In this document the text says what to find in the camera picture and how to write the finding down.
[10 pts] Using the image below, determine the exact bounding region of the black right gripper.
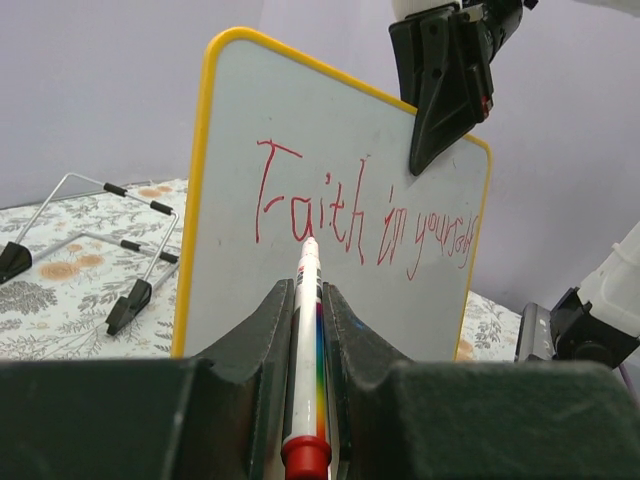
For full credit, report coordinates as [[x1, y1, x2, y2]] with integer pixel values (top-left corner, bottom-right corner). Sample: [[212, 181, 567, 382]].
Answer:
[[389, 0, 525, 176]]

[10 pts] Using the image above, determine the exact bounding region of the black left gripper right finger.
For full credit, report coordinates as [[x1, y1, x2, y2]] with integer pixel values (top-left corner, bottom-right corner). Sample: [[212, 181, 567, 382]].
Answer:
[[322, 284, 639, 479]]

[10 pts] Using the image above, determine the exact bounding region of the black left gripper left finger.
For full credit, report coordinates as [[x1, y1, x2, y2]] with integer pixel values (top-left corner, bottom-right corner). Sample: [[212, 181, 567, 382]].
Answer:
[[1, 280, 294, 479]]

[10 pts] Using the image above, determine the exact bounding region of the white red marker pen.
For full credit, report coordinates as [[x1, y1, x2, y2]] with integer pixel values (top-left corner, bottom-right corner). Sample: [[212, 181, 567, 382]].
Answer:
[[281, 237, 332, 479]]

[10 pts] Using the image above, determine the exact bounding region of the yellow framed whiteboard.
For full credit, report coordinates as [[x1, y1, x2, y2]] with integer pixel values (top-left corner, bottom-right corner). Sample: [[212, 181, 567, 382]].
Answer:
[[171, 27, 492, 361]]

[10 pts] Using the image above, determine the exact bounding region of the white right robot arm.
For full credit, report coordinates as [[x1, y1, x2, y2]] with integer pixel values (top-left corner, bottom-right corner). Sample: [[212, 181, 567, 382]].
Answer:
[[389, 0, 639, 369]]

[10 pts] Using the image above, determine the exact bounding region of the floral table mat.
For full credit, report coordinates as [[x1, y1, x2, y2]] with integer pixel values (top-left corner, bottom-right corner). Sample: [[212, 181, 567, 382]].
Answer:
[[1, 179, 520, 361]]

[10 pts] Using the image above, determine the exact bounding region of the wire whiteboard stand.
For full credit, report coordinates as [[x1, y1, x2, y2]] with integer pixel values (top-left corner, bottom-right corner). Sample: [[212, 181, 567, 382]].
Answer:
[[0, 171, 181, 337]]

